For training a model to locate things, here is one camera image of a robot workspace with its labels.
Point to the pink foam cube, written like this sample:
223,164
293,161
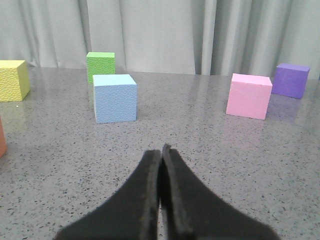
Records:
249,96

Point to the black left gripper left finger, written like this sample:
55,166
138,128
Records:
130,214

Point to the green foam cube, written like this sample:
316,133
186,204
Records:
100,63

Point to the orange foam cube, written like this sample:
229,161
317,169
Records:
3,144

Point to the grey curtain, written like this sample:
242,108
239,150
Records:
207,37

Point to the light blue foam cube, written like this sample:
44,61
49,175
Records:
115,98

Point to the yellow foam cube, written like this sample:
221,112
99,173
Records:
14,80

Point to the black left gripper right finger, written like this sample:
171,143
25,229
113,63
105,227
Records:
194,212

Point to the purple foam cube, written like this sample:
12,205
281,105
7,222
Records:
290,80

